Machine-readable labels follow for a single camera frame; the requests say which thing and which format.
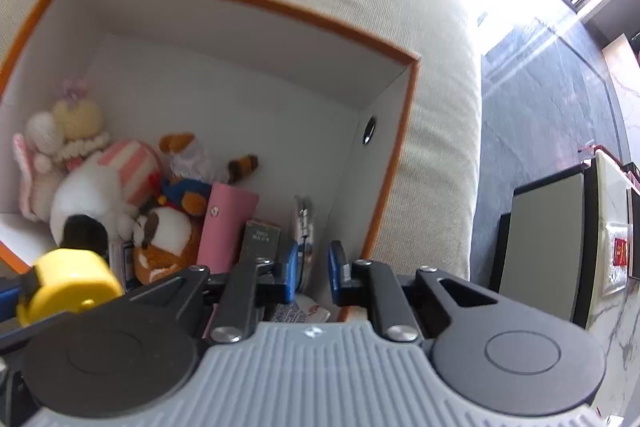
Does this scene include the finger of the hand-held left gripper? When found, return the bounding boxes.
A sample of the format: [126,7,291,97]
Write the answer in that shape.
[0,266,45,323]
[0,313,71,350]

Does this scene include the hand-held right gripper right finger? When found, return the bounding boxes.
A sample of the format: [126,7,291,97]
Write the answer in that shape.
[327,241,531,343]

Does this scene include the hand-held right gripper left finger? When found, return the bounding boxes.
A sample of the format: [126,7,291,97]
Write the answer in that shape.
[115,239,300,344]

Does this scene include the card box with printed figure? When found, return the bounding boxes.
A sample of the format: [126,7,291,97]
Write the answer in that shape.
[242,219,282,266]

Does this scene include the round pink compact mirror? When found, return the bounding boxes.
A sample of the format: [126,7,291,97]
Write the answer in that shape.
[292,194,317,294]

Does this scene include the yellow round tape measure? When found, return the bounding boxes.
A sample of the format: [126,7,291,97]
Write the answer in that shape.
[16,249,124,327]

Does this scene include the pink leather key case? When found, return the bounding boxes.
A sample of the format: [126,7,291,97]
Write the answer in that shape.
[197,184,260,269]

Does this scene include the plush toy with blue shirt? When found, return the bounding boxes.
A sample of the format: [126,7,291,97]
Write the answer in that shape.
[158,132,260,214]

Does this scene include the orange cardboard box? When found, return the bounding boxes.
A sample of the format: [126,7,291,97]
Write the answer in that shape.
[0,0,421,324]

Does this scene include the brown and white plush toy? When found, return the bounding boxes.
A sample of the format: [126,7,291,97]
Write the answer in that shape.
[131,206,205,286]

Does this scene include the white and pink crochet bunny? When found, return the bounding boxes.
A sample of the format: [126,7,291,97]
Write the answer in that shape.
[12,107,68,223]

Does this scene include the white plush with pink stripes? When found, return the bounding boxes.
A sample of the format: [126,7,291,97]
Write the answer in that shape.
[49,139,164,254]

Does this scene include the beige sofa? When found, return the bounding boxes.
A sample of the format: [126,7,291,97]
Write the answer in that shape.
[0,0,484,284]

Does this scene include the cream doll with pink bow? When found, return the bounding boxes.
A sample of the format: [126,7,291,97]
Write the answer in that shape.
[51,78,112,170]

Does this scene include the white coffee table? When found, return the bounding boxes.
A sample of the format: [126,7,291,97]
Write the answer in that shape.
[488,145,640,427]

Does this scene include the red card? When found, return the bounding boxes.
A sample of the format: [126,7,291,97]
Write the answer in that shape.
[611,237,629,269]

